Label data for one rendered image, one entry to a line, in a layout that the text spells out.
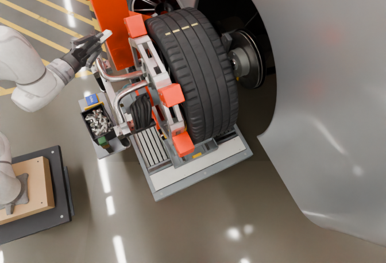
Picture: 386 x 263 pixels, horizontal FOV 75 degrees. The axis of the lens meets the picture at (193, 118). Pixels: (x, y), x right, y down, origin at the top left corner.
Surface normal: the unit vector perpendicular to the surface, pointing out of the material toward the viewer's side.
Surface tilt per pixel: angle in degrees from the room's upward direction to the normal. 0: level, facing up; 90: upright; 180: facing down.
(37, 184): 4
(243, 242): 0
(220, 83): 39
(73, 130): 0
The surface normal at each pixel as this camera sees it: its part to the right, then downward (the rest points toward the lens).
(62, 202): 0.07, -0.39
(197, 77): 0.27, 0.08
